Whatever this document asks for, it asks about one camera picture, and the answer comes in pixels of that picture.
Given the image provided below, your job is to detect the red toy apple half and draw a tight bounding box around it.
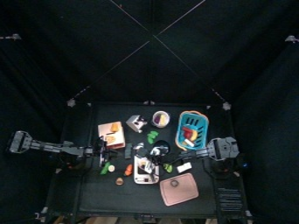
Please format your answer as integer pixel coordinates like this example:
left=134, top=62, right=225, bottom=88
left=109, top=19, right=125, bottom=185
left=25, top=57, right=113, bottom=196
left=182, top=125, right=195, bottom=140

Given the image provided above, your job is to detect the teal basket orange rim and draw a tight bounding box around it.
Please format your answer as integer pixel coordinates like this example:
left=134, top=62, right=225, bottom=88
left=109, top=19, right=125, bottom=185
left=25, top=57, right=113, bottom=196
left=174, top=110, right=211, bottom=151

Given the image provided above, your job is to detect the pale yellow toy food slice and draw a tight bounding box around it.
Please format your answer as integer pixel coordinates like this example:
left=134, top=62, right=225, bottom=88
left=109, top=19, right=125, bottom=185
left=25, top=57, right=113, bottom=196
left=105, top=134, right=118, bottom=145

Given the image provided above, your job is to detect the wooden box red drawer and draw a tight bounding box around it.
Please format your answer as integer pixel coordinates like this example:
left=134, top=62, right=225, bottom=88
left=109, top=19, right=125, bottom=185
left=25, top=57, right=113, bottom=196
left=98, top=121, right=127, bottom=150

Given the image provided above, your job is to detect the grey toy block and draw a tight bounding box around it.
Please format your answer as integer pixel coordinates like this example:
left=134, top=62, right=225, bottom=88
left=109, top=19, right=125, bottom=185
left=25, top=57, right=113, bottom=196
left=125, top=143, right=135, bottom=160

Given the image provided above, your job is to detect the green toy pepper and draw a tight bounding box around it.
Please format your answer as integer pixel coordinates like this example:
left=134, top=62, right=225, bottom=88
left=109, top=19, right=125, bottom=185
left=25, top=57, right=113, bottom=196
left=99, top=162, right=113, bottom=176

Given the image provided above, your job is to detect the green toy leaf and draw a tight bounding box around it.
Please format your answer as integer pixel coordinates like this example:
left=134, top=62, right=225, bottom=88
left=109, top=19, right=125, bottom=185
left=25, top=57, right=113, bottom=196
left=146, top=130, right=161, bottom=145

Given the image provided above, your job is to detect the orange toy carrot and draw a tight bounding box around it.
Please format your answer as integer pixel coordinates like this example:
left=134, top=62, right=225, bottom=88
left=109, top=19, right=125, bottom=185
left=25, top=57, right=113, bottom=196
left=123, top=164, right=135, bottom=178

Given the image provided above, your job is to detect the white toy stove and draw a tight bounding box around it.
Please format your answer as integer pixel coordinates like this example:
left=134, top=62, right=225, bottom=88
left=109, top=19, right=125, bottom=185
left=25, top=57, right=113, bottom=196
left=134, top=154, right=162, bottom=186

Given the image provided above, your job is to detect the small white printed box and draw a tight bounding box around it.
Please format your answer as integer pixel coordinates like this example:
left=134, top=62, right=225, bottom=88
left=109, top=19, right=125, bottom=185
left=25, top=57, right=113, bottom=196
left=175, top=162, right=194, bottom=174

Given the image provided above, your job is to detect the white toy knife block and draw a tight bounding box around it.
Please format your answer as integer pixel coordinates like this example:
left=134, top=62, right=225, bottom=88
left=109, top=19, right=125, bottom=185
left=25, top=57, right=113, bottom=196
left=126, top=115, right=149, bottom=134

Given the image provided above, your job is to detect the small white bowl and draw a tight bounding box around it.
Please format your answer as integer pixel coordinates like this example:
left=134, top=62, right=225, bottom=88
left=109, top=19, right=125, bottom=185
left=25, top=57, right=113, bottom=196
left=151, top=110, right=173, bottom=129

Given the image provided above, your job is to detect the pink cutting board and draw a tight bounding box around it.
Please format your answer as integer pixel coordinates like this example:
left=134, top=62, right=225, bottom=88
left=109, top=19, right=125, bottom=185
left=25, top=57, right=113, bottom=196
left=159, top=172, right=202, bottom=207

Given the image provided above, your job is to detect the black pan grey handle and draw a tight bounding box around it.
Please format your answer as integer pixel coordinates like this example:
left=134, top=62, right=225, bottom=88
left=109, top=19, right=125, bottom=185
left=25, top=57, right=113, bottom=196
left=153, top=139, right=173, bottom=156

